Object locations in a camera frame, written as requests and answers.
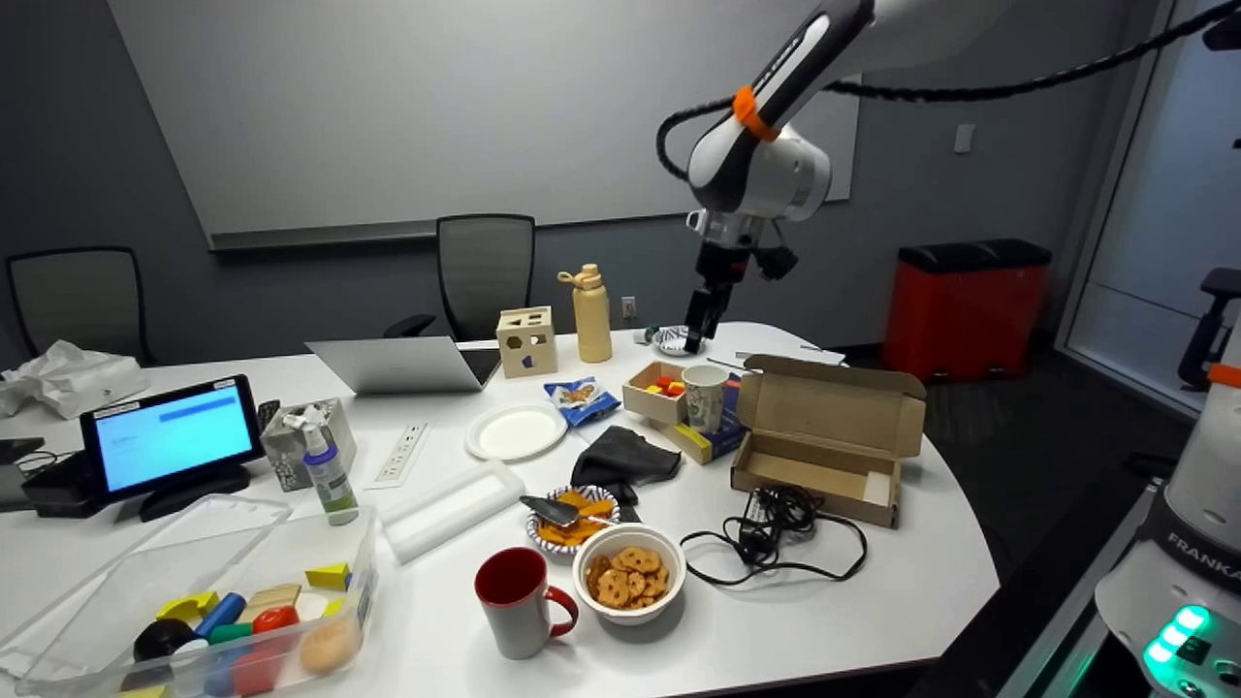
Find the blue snack packet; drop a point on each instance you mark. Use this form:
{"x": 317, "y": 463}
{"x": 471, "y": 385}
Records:
{"x": 578, "y": 402}

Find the small box with fruit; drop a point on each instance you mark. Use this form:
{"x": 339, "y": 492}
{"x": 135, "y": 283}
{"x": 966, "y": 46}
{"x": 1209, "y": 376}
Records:
{"x": 656, "y": 391}

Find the white paper cup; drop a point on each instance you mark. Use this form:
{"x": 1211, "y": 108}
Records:
{"x": 705, "y": 395}

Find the wooden shape sorter cube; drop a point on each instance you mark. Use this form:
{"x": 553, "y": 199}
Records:
{"x": 527, "y": 338}

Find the dark grey towel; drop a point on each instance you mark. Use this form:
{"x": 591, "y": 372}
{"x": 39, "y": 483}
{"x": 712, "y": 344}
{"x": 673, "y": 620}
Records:
{"x": 624, "y": 459}

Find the black office chair centre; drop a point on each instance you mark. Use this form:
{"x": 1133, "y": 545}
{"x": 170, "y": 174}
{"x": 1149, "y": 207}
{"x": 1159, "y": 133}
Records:
{"x": 488, "y": 265}

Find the black office chair left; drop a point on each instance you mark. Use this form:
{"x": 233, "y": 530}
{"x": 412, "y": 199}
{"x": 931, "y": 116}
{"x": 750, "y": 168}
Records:
{"x": 86, "y": 294}

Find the white bowl of pretzels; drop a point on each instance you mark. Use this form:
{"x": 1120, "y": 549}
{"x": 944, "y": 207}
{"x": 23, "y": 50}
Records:
{"x": 631, "y": 574}

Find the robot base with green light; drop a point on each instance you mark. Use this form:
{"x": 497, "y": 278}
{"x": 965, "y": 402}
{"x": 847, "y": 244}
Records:
{"x": 1171, "y": 580}

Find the tan water bottle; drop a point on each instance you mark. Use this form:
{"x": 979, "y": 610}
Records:
{"x": 591, "y": 310}

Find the red and black bin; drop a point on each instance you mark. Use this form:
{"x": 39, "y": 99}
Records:
{"x": 965, "y": 310}

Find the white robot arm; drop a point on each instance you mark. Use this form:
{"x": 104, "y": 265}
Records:
{"x": 750, "y": 168}

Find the white paper plate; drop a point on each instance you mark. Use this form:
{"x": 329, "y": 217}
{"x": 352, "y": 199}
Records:
{"x": 516, "y": 433}

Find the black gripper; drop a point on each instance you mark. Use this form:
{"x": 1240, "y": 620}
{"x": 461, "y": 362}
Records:
{"x": 731, "y": 241}

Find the black tablet with stand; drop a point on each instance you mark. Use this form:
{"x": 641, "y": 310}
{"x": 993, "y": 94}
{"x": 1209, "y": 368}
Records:
{"x": 166, "y": 452}

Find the blue book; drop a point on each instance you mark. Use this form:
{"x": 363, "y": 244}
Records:
{"x": 709, "y": 446}

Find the spray bottle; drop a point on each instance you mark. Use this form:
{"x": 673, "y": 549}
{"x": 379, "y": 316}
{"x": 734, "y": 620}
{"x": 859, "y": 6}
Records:
{"x": 324, "y": 463}

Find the white foam block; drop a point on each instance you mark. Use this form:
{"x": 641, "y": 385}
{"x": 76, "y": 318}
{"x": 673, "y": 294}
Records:
{"x": 431, "y": 518}

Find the brown cardboard box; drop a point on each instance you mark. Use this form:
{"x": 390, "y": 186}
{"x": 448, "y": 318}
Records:
{"x": 831, "y": 433}

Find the black office chair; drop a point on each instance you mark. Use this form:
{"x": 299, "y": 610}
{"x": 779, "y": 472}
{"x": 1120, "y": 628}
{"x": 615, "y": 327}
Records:
{"x": 86, "y": 294}
{"x": 488, "y": 265}

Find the clear plastic toy bin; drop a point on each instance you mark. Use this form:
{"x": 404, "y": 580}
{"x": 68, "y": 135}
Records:
{"x": 231, "y": 598}

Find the white whiteboard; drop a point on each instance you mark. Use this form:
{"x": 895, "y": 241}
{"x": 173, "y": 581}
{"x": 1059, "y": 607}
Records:
{"x": 329, "y": 121}

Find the crumpled white plastic bag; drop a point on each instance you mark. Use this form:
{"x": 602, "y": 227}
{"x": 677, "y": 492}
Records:
{"x": 68, "y": 382}

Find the bowl of orange snacks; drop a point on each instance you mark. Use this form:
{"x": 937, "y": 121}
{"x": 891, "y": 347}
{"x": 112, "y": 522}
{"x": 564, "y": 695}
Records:
{"x": 569, "y": 518}

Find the red and white mug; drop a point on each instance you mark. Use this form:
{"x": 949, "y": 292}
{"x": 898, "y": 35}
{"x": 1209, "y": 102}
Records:
{"x": 523, "y": 607}

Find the silver laptop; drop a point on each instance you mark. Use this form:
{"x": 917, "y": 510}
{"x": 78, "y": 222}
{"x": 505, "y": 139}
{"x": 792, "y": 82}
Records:
{"x": 410, "y": 364}

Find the grey tissue box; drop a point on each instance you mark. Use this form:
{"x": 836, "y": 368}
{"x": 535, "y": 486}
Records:
{"x": 286, "y": 441}

